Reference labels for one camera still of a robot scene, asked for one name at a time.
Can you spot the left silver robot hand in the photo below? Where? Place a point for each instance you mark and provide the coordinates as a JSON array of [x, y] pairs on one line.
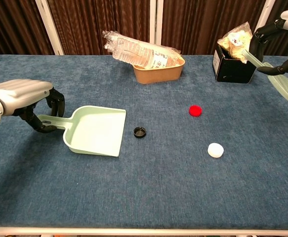
[[22, 93]]

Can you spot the mint green dustpan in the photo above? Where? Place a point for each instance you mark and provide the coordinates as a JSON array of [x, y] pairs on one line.
[[96, 128]]

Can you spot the black bottle cap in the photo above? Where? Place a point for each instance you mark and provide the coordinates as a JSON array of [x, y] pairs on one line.
[[135, 132]]

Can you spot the red bottle cap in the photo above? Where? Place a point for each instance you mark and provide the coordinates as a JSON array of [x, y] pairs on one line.
[[195, 110]]

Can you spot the white bottle cap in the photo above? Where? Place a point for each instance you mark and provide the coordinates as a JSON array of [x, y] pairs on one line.
[[215, 150]]

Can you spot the black cardboard box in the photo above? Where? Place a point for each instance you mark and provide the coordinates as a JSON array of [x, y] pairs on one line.
[[232, 71]]

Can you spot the crushed clear plastic bottle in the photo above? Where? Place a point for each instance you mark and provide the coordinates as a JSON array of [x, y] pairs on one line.
[[109, 37]]

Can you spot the clear labelled plastic bottle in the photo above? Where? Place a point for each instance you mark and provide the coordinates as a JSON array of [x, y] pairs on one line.
[[138, 53]]

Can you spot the brown paper bowl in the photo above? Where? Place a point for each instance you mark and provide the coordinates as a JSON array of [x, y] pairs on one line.
[[158, 75]]

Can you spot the dark brown curtain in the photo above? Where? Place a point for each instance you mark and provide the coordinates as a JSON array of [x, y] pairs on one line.
[[208, 19], [96, 17], [284, 5], [12, 24]]

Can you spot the crumpled snack bag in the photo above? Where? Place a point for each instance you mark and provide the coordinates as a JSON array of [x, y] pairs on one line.
[[235, 44]]

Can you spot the blue table cloth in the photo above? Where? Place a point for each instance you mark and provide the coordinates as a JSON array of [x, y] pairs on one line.
[[143, 185]]

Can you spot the white partition frame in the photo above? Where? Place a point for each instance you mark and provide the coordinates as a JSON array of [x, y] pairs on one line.
[[50, 27], [156, 22], [267, 12]]

